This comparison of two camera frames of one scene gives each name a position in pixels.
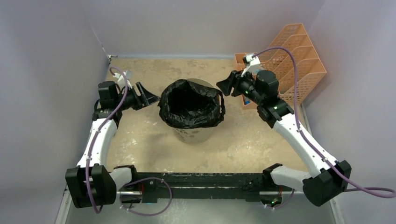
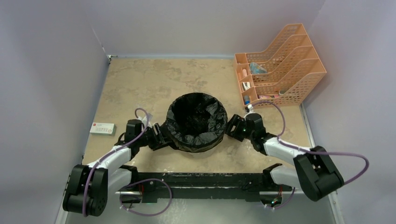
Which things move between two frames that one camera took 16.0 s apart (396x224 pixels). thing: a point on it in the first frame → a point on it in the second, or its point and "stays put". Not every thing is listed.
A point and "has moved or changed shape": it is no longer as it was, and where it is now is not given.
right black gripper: x=226 y=86 → x=236 y=121
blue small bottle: x=247 y=101 stays put
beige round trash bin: x=202 y=135 → x=197 y=155
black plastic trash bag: x=184 y=104 has moved or changed shape
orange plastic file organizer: x=308 y=68 stays put
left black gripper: x=147 y=98 → x=159 y=140
